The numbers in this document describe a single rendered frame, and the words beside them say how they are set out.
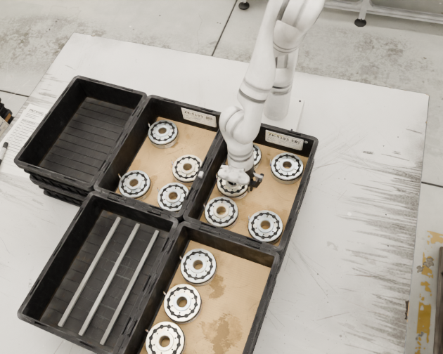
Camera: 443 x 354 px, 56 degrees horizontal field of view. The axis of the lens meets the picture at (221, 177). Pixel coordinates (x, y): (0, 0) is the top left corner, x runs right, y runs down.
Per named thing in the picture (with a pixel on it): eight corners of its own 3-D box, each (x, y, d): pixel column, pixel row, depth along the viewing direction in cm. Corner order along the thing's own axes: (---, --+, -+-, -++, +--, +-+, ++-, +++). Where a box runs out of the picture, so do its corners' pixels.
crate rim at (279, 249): (230, 119, 140) (230, 114, 138) (319, 142, 132) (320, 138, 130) (181, 223, 122) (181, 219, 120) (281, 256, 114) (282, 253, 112)
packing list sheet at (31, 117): (26, 103, 178) (25, 102, 177) (74, 114, 173) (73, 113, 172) (-18, 166, 162) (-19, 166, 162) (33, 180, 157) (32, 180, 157)
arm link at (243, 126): (239, 150, 103) (261, 102, 95) (215, 130, 106) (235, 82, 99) (257, 145, 108) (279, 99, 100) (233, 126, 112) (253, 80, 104)
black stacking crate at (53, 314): (103, 207, 137) (91, 190, 127) (185, 235, 130) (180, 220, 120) (35, 325, 119) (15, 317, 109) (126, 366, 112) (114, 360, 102)
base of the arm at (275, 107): (268, 97, 158) (271, 65, 143) (291, 105, 156) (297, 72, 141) (259, 116, 154) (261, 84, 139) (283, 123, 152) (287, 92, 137)
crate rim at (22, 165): (78, 79, 154) (75, 74, 152) (150, 97, 147) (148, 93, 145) (14, 166, 136) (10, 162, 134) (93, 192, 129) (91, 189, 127)
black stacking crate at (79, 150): (87, 96, 162) (76, 75, 152) (155, 115, 155) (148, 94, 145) (29, 180, 144) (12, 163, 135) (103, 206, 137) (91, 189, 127)
